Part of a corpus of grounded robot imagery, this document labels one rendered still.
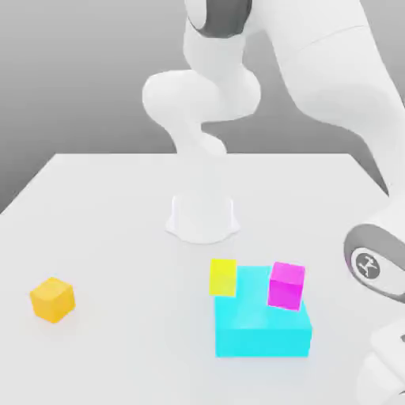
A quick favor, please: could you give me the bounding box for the small yellow cube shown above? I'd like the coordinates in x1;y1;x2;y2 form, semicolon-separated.
209;258;238;297

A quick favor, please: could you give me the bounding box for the small magenta cube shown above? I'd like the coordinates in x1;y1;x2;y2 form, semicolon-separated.
267;261;306;312

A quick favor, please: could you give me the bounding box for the small orange cube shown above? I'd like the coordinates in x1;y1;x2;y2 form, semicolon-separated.
29;276;77;324

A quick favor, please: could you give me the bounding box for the large cyan box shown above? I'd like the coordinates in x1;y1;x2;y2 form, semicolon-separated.
214;264;313;359

